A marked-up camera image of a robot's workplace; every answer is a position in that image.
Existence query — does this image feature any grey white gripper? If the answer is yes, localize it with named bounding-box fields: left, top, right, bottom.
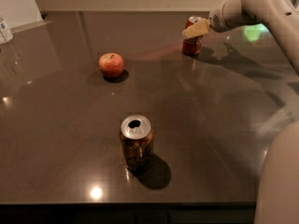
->
left=181, top=0, right=246, bottom=40

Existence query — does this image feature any white container with blue label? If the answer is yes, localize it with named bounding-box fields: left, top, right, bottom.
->
left=0, top=17, right=13, bottom=45

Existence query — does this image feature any red coke can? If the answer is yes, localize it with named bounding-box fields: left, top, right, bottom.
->
left=182, top=16, right=202, bottom=56

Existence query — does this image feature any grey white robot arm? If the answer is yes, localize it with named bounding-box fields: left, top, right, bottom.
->
left=182, top=0, right=299, bottom=224

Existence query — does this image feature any red apple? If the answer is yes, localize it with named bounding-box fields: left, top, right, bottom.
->
left=98, top=52, right=124, bottom=78

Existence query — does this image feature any orange brown soda can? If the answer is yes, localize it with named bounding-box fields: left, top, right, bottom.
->
left=120, top=115, right=153, bottom=173

